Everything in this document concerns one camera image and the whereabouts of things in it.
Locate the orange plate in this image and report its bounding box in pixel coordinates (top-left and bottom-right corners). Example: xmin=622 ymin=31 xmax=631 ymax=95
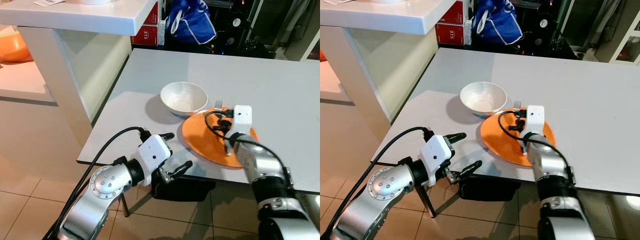
xmin=181 ymin=109 xmax=259 ymax=169
xmin=480 ymin=107 xmax=557 ymax=167

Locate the black box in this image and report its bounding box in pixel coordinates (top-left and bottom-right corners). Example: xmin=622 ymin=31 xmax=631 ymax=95
xmin=150 ymin=175 xmax=217 ymax=202
xmin=457 ymin=176 xmax=522 ymax=202

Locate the black table leg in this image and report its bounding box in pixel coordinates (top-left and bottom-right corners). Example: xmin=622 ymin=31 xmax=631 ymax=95
xmin=119 ymin=192 xmax=132 ymax=218
xmin=417 ymin=182 xmax=438 ymax=218

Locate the white ceramic bowl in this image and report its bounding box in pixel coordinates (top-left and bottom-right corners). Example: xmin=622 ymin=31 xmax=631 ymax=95
xmin=460 ymin=81 xmax=508 ymax=118
xmin=160 ymin=81 xmax=209 ymax=118

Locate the red box white print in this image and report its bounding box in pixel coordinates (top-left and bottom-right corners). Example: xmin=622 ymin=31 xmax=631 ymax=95
xmin=435 ymin=22 xmax=466 ymax=47
xmin=131 ymin=24 xmax=160 ymax=47

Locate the black electronics rack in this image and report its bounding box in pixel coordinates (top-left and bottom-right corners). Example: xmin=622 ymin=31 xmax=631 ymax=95
xmin=470 ymin=0 xmax=616 ymax=61
xmin=162 ymin=0 xmax=321 ymax=63

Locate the blue fabric bag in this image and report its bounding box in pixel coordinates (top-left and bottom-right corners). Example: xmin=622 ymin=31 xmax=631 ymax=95
xmin=165 ymin=0 xmax=217 ymax=46
xmin=472 ymin=0 xmax=524 ymax=46

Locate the white low cabinet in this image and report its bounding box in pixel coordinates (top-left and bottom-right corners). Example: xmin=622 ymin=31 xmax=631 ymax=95
xmin=320 ymin=60 xmax=361 ymax=166
xmin=0 ymin=55 xmax=83 ymax=181

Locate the red cardboard box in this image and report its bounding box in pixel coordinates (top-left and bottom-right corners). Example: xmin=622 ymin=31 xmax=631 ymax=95
xmin=145 ymin=1 xmax=160 ymax=26
xmin=440 ymin=0 xmax=468 ymax=25

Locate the white shelf unit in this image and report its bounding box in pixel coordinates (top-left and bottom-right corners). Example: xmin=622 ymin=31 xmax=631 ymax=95
xmin=607 ymin=0 xmax=640 ymax=66

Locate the white raised bar counter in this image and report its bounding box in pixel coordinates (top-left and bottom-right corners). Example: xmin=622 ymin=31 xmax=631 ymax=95
xmin=320 ymin=0 xmax=463 ymax=151
xmin=0 ymin=0 xmax=160 ymax=146

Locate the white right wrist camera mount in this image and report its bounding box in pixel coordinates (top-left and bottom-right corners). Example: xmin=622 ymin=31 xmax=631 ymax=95
xmin=522 ymin=105 xmax=546 ymax=137
xmin=230 ymin=105 xmax=253 ymax=137

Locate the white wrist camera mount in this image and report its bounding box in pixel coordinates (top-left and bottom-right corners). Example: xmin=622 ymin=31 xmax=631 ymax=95
xmin=522 ymin=105 xmax=546 ymax=137
xmin=136 ymin=133 xmax=174 ymax=173
xmin=230 ymin=105 xmax=253 ymax=137
xmin=419 ymin=134 xmax=456 ymax=173

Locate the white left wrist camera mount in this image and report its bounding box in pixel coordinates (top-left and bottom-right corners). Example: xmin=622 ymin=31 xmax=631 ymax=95
xmin=419 ymin=134 xmax=456 ymax=173
xmin=136 ymin=133 xmax=174 ymax=173

